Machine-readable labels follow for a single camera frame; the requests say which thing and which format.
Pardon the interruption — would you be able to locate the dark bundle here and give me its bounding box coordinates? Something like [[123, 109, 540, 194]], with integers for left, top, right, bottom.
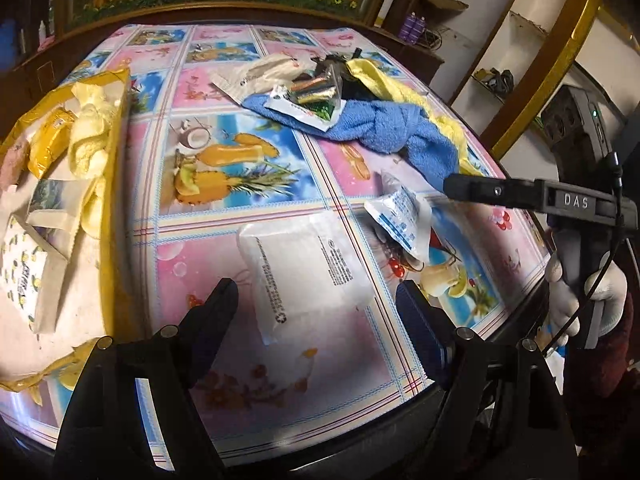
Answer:
[[472, 67, 516, 95]]

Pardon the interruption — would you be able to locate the dark wooden shelf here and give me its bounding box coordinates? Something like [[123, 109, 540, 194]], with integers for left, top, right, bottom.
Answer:
[[0, 10, 66, 91]]

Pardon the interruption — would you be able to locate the blue towel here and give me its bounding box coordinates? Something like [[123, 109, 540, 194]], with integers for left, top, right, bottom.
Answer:
[[242, 92, 461, 181]]

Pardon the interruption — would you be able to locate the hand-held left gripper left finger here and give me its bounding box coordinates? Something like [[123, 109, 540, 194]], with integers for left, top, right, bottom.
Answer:
[[52, 277, 239, 480]]

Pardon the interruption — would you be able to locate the dark wooden cabinet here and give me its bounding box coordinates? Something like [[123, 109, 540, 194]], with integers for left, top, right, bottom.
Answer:
[[370, 25, 446, 86]]

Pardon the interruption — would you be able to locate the green packet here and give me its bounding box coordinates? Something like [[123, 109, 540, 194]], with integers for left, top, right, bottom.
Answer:
[[264, 85, 347, 135]]

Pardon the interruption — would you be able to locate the person's right hand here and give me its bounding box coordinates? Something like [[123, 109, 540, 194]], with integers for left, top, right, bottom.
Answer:
[[545, 251, 629, 351]]

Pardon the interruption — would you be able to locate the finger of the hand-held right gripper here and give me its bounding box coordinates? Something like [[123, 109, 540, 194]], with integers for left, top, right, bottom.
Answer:
[[442, 172, 626, 217]]

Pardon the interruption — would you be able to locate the cardboard box with yellow tape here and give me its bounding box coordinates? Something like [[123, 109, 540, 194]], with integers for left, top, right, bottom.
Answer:
[[0, 67, 133, 393]]

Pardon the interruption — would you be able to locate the white wall shelf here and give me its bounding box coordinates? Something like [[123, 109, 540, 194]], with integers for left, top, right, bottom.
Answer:
[[450, 0, 606, 171]]

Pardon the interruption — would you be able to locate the white blue print packet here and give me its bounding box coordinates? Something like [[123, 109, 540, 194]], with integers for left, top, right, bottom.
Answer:
[[364, 170, 435, 265]]

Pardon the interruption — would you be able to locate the thin yellow cloth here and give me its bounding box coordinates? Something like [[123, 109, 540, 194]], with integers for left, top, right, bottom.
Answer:
[[347, 57, 483, 177]]

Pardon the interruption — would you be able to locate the lemon print packet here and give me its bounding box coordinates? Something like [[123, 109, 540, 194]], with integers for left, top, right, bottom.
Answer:
[[0, 230, 51, 333]]

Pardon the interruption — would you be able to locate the person's right forearm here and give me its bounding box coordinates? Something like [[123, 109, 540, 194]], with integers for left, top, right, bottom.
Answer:
[[565, 290, 640, 461]]

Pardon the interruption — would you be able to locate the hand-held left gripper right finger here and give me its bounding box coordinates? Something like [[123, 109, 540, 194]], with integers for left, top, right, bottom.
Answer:
[[395, 280, 581, 480]]

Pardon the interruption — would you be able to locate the black metal part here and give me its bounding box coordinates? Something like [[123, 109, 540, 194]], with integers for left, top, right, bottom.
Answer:
[[310, 46, 368, 101]]

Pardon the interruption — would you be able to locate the clear zip bag with sticks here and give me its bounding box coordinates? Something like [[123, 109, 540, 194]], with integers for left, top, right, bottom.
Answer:
[[287, 71, 346, 107]]

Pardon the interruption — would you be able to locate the yellow packet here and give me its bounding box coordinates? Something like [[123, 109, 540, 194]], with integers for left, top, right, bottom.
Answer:
[[27, 109, 77, 179]]

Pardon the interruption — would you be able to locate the pink plush toy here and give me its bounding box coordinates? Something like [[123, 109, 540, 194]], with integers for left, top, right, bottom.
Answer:
[[0, 140, 32, 191]]

